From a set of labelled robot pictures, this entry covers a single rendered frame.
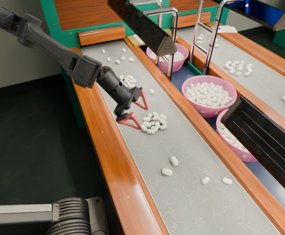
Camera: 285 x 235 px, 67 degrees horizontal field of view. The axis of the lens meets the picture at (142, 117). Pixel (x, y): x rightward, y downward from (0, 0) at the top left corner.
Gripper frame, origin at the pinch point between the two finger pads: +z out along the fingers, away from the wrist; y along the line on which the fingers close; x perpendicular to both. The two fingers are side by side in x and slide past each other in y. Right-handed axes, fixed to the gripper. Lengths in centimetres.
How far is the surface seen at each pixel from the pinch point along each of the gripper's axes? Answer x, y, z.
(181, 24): -5, -109, 8
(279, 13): 47, -56, 14
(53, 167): -116, -21, 22
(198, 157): 5.9, -0.8, 27.0
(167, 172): -0.7, 9.5, 19.1
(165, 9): 12.2, -44.2, -16.7
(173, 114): -3.8, -22.0, 19.0
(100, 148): -20.9, 5.6, 1.7
